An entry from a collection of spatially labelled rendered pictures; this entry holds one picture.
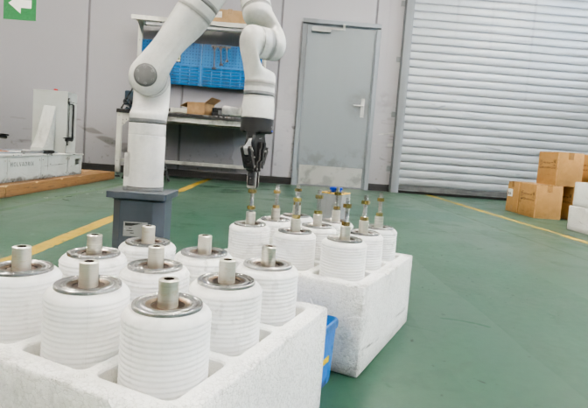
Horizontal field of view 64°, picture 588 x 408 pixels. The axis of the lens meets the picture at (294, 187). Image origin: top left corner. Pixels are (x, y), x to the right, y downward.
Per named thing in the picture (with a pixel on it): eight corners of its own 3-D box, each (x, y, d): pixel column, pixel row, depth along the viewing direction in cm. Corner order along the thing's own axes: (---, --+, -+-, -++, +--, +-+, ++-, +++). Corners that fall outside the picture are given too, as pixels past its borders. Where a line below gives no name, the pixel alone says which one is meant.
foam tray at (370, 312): (196, 331, 109) (201, 254, 108) (278, 291, 144) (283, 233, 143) (356, 378, 92) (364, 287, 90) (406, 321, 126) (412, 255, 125)
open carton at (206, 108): (190, 117, 592) (191, 99, 591) (219, 118, 584) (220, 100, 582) (179, 114, 563) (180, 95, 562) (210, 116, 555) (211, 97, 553)
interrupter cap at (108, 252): (54, 256, 70) (54, 251, 70) (94, 248, 77) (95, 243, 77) (92, 264, 67) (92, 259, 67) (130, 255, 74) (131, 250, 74)
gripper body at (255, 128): (267, 115, 104) (263, 158, 105) (278, 117, 112) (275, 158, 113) (235, 112, 106) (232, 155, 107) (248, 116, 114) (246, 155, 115)
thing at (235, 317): (165, 420, 61) (173, 283, 60) (208, 389, 70) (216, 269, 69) (228, 444, 57) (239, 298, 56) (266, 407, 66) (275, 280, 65)
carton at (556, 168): (581, 187, 420) (584, 153, 418) (555, 186, 419) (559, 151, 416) (560, 185, 450) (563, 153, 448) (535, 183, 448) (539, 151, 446)
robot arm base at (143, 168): (120, 190, 118) (123, 121, 116) (131, 187, 127) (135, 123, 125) (157, 193, 118) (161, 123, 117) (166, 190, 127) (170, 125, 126)
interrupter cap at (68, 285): (37, 289, 55) (38, 284, 55) (90, 276, 61) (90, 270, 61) (85, 302, 52) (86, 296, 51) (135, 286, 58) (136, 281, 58)
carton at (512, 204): (534, 212, 480) (537, 182, 478) (547, 214, 456) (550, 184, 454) (505, 209, 480) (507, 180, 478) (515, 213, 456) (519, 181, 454)
